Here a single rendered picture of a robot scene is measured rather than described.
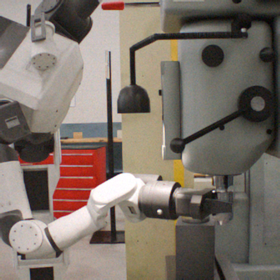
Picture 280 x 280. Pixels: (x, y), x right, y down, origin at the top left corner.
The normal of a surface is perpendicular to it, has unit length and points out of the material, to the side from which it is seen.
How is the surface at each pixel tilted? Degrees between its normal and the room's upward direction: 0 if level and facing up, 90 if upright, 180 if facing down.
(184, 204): 90
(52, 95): 86
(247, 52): 90
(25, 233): 78
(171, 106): 90
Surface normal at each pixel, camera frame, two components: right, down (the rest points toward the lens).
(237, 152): -0.01, 0.52
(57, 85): 0.79, -0.06
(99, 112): -0.03, 0.07
